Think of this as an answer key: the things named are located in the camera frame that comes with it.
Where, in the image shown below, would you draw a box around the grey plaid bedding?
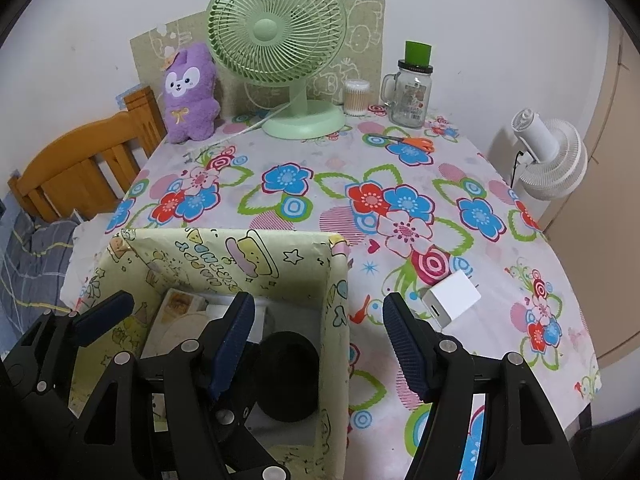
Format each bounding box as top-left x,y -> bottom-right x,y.
0,207 -> 81,333

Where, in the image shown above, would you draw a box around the white charger cube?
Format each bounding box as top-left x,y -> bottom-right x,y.
420,270 -> 482,331

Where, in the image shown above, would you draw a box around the white fan cable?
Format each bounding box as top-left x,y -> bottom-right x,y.
187,102 -> 293,158

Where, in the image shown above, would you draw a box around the black cylinder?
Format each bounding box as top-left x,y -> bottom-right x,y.
257,331 -> 321,423

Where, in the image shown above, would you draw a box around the white charger box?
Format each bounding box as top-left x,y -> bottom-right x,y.
206,303 -> 267,347

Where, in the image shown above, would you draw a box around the purple plush toy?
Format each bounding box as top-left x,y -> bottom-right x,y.
162,42 -> 222,145

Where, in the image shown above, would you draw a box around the cotton swab container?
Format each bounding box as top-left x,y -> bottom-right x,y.
344,80 -> 372,117

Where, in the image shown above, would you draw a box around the glass jar mug green lid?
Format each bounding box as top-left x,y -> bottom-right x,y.
381,40 -> 436,127

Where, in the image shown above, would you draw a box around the green desk fan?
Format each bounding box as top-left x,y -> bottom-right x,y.
206,0 -> 347,140

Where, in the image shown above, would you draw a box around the orange handled scissors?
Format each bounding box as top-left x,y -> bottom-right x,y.
367,132 -> 436,154

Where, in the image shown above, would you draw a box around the yellow cartoon paper box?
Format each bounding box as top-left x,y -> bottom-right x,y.
67,227 -> 351,480

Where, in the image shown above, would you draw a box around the wooden bed headboard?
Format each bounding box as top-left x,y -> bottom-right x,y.
7,85 -> 168,223

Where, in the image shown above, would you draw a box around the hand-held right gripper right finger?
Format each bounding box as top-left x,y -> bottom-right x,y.
382,291 -> 582,480

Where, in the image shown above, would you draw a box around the round beige case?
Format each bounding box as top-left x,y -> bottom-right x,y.
161,311 -> 212,358

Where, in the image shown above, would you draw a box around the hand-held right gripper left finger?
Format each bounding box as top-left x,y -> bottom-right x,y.
69,291 -> 257,480

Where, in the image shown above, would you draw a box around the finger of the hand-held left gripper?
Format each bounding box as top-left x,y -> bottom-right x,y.
210,394 -> 284,480
9,291 -> 137,414

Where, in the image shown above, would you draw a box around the white clip fan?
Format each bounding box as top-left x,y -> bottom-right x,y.
511,108 -> 588,200

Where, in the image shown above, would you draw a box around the beige cartoon backboard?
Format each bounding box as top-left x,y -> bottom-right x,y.
131,0 -> 386,116

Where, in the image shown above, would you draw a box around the floral tablecloth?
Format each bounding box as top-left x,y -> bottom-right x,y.
60,107 -> 603,480

